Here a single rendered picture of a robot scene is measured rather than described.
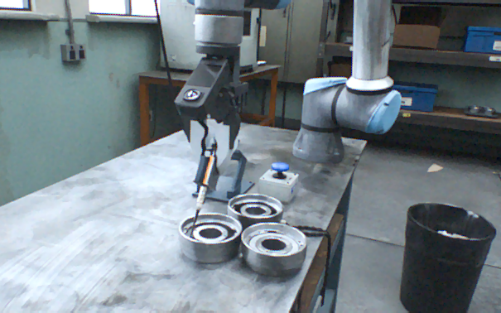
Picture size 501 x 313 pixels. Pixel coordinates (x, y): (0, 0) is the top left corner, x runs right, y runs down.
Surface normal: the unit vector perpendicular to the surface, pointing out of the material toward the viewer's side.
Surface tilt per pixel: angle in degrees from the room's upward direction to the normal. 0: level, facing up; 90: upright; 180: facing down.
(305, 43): 90
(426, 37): 84
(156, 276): 0
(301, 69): 90
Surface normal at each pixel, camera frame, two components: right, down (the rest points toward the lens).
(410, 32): -0.39, 0.13
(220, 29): 0.11, 0.31
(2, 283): 0.05, -0.95
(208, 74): -0.13, -0.66
